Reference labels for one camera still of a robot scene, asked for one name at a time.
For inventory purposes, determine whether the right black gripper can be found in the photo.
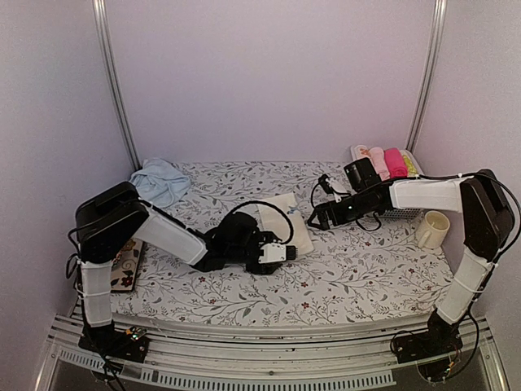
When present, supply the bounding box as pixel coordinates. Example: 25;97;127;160
309;190;371;231

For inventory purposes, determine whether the cream white towel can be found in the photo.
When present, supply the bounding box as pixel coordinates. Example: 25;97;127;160
257;192;314;261

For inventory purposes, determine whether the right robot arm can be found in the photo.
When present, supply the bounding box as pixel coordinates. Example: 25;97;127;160
307;158;520;362

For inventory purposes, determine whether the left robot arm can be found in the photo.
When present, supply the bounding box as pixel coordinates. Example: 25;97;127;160
68;182;296;354

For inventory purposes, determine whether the floral table cloth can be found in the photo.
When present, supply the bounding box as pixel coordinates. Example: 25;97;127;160
111;162;453;327

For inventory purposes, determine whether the white plastic basket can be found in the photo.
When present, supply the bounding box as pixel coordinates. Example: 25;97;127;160
350;144;424;218

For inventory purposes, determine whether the cream printed rolled towel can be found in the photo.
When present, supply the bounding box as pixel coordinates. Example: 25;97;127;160
354;145;370;160

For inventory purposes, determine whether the light pink rolled towel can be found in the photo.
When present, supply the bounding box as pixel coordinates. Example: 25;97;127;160
369;147;390;181

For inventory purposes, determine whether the hot pink rolled towel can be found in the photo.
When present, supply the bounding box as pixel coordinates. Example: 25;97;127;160
384;148;408;178

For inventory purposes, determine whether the light blue crumpled cloth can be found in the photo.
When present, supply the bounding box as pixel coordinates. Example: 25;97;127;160
129;158;191;209

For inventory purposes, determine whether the yellow rolled towel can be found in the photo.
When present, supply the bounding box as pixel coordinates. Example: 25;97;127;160
402;154;418;176

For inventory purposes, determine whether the cream ceramic mug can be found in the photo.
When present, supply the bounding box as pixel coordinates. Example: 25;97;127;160
415;210;451;249

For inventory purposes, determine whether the floral square plate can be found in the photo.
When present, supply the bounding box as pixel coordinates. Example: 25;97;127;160
110;239;145;293

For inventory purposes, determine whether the left black braided cable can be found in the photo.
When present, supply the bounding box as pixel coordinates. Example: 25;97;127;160
225;200;295;245

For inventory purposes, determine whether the front aluminium rail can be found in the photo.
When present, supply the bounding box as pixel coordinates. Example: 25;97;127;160
36;313;512;390

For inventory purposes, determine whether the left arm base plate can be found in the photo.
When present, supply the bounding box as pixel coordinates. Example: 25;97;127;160
78;323;151;363

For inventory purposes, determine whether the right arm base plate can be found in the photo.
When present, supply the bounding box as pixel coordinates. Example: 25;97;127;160
390;327;463;363

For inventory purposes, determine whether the right aluminium frame post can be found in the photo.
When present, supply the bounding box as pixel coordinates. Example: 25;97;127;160
405;0;448;152

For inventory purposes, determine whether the aluminium frame post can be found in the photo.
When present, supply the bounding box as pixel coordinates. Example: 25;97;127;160
405;0;448;152
92;0;142;170

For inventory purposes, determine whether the left aluminium frame post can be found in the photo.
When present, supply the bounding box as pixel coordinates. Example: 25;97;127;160
92;0;142;170

